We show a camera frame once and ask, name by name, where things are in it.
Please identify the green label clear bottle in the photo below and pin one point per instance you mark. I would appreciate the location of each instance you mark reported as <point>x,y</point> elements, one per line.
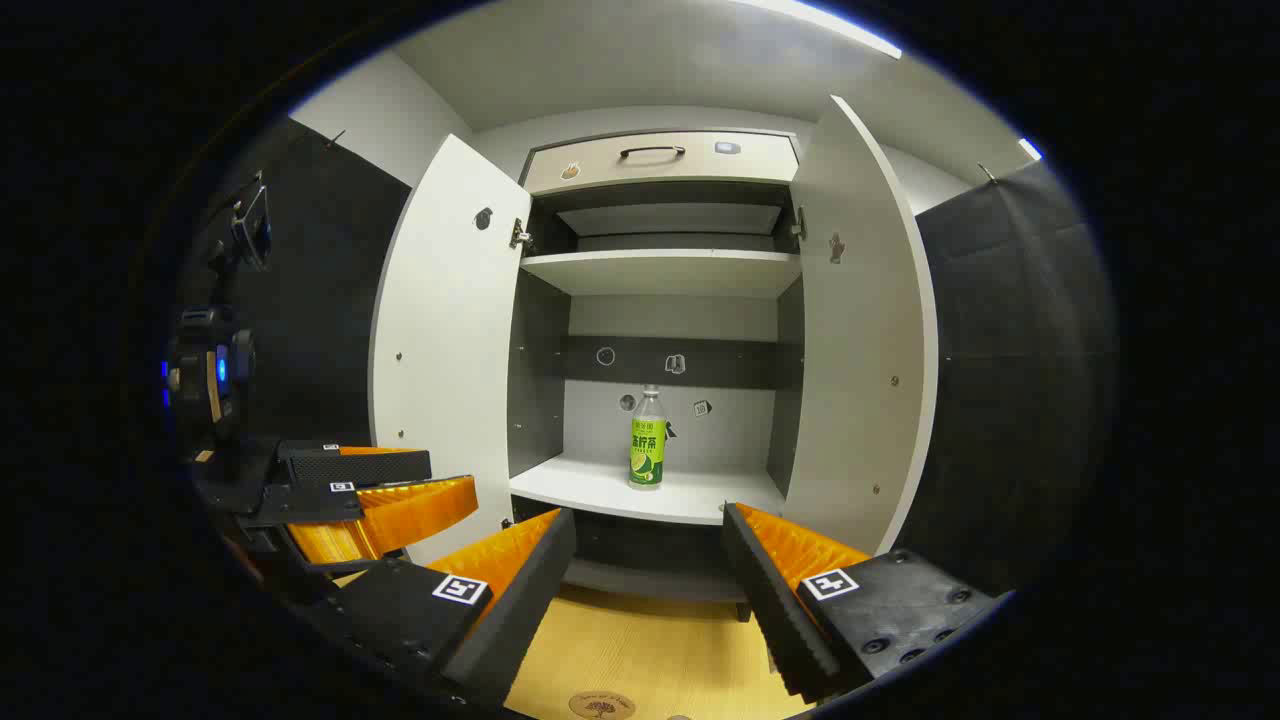
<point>647,450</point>

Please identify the ceiling light strip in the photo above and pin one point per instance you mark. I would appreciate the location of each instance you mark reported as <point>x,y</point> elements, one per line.
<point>840,28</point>
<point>1030,149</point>

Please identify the white and gray cabinet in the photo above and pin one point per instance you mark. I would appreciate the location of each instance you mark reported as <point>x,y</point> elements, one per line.
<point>670,315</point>

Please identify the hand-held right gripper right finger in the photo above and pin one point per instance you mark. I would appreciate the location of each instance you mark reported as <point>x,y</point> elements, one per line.
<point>775,600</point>

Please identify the round wooden coaster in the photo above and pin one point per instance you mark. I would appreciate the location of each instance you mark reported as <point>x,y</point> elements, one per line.
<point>601,707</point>

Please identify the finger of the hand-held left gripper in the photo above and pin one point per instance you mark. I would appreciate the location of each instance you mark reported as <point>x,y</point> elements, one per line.
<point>310,505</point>
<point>360,468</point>

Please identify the white cabinet drawer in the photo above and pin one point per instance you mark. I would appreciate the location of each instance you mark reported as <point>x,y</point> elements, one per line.
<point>600,165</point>

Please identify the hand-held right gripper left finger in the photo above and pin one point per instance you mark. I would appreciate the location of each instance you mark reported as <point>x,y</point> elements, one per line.
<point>520,600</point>

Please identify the white cabinet door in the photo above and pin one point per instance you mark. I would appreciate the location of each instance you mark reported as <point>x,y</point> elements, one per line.
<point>445,350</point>
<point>860,380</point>

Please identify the metal door hinge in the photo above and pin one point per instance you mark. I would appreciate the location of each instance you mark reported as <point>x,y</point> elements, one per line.
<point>520,236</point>
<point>798,222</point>

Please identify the white cabinet shelf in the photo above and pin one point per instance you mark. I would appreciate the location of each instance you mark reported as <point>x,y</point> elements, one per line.
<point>660,272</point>
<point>670,220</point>
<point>600,485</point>

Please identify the black backdrop cloth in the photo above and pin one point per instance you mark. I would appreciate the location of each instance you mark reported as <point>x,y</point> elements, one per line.
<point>320,300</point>
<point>1010,400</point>

